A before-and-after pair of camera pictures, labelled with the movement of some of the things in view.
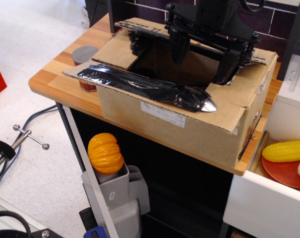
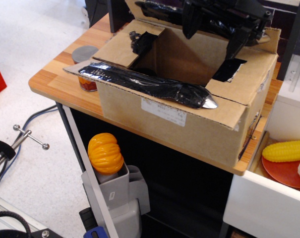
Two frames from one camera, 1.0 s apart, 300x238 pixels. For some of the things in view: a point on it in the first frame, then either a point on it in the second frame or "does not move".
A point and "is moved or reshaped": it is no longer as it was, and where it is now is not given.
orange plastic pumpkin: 104,154 does not move
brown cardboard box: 137,65 is moved or reshaped
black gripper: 217,24 to 247,20
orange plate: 286,173 does not move
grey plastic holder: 126,194 does not move
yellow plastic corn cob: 285,151 does not move
